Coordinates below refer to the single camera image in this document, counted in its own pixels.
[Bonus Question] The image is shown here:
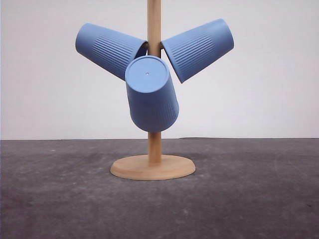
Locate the blue ribbed cup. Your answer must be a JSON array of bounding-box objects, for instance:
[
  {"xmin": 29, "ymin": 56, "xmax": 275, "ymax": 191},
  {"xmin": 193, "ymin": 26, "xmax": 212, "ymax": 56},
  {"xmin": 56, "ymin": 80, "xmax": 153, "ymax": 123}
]
[
  {"xmin": 75, "ymin": 23, "xmax": 148, "ymax": 81},
  {"xmin": 125, "ymin": 55, "xmax": 180, "ymax": 132},
  {"xmin": 161, "ymin": 18, "xmax": 235, "ymax": 83}
]

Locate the wooden cup tree stand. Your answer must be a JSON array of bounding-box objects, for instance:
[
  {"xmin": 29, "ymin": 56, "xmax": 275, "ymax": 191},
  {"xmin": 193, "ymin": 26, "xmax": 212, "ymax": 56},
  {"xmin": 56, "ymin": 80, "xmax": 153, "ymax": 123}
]
[{"xmin": 110, "ymin": 0, "xmax": 195, "ymax": 180}]

